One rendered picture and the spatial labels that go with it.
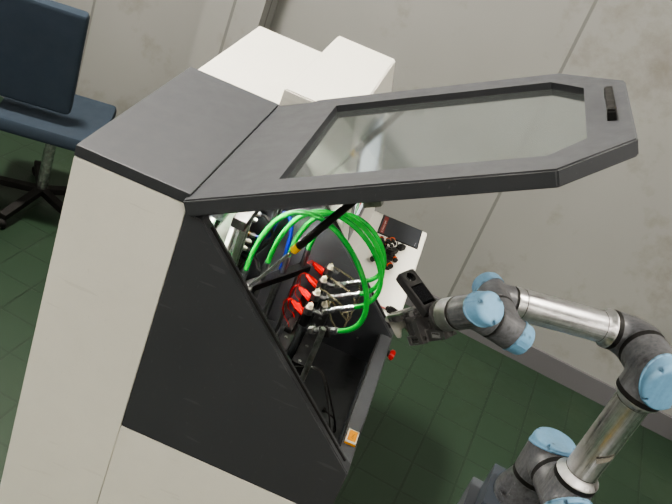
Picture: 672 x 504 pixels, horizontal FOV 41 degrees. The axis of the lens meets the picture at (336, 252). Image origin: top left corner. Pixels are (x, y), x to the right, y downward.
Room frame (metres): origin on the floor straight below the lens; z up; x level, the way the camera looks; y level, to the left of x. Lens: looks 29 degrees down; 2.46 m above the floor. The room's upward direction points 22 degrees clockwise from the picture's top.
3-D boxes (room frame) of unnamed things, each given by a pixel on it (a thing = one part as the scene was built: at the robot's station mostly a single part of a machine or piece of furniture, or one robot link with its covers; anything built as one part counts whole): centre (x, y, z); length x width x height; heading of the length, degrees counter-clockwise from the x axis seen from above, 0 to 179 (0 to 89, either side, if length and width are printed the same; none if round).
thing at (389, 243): (2.81, -0.17, 1.01); 0.23 x 0.11 x 0.06; 177
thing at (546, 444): (1.94, -0.72, 1.07); 0.13 x 0.12 x 0.14; 18
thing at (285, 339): (2.20, 0.00, 0.91); 0.34 x 0.10 x 0.15; 177
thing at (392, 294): (2.77, -0.17, 0.96); 0.70 x 0.22 x 0.03; 177
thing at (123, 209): (2.45, 0.45, 0.75); 1.40 x 0.28 x 1.50; 177
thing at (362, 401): (2.07, -0.23, 0.87); 0.62 x 0.04 x 0.16; 177
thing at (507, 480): (1.95, -0.72, 0.95); 0.15 x 0.15 x 0.10
